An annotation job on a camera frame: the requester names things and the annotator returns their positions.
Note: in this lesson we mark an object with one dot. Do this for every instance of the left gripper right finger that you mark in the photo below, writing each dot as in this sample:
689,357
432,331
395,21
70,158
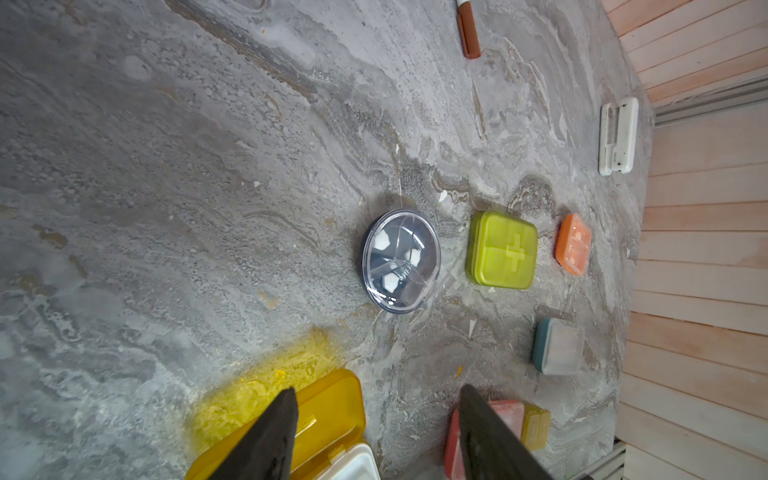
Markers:
489,448

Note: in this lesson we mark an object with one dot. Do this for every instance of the yellow lid white pillbox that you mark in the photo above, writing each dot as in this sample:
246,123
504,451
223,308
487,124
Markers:
328,439

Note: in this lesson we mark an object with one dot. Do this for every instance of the blue pillbox clear lid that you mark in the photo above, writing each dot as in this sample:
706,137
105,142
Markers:
558,347

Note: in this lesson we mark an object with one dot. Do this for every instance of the green lid white pillbox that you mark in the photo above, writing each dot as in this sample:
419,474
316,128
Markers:
502,251

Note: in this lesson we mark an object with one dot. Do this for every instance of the round dark blue pillbox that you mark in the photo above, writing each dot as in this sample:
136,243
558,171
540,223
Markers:
400,260

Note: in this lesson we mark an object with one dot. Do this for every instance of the pink pillbox clear lid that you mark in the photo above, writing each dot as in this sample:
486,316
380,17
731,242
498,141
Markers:
511,413

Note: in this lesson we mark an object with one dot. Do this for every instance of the white rectangular case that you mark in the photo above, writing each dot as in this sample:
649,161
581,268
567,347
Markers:
618,136

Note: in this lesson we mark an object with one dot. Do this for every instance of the orange small pillbox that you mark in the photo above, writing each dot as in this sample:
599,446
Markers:
573,245

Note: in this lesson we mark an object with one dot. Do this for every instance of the aluminium front rail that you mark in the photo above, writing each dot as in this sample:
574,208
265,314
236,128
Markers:
609,467

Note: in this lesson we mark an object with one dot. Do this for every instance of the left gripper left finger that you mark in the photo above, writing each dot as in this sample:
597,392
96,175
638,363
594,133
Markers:
266,450

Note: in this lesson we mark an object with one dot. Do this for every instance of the brown handled screwdriver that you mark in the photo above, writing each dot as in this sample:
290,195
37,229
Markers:
467,30

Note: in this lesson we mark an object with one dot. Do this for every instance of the small yellow transparent pillbox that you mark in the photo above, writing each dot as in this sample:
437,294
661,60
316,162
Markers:
535,427

